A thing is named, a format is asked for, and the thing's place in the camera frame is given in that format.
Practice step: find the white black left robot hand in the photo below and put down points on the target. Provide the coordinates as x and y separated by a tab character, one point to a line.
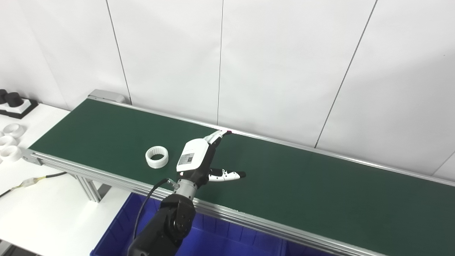
192	154

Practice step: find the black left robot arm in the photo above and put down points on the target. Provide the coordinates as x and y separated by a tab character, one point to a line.
167	227

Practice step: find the green conveyor belt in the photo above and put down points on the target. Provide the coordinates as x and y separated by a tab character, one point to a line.
249	219
302	185

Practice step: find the blue bin for white parts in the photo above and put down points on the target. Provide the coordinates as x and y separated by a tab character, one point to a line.
220	243

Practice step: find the grey conveyor motor housing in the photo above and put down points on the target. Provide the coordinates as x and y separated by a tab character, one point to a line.
106	96

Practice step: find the aluminium conveyor leg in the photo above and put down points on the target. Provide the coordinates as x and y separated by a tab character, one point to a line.
89	188

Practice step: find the black cylinder part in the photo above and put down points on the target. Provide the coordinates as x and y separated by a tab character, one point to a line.
14	99
2	96

